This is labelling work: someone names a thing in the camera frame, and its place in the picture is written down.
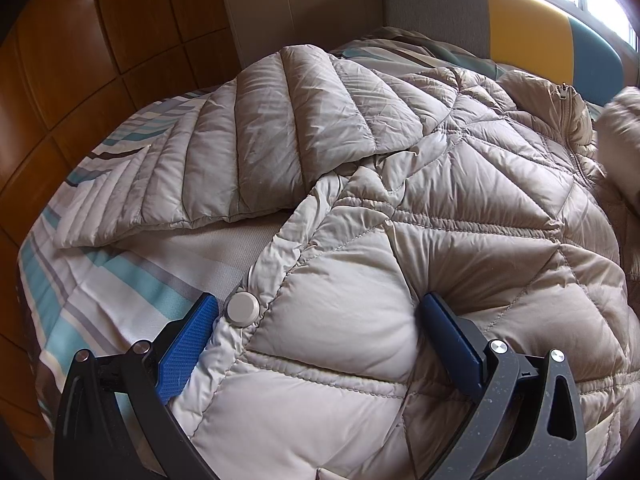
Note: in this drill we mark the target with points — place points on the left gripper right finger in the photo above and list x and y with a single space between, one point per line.
526 421

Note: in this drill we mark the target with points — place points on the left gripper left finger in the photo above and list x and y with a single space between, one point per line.
91 439

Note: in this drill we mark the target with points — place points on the beige quilted down jacket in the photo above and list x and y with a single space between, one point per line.
375 239

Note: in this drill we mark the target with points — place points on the striped bed cover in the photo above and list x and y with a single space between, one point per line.
100 279

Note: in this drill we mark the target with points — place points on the grey yellow teal headboard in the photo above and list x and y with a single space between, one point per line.
531 35

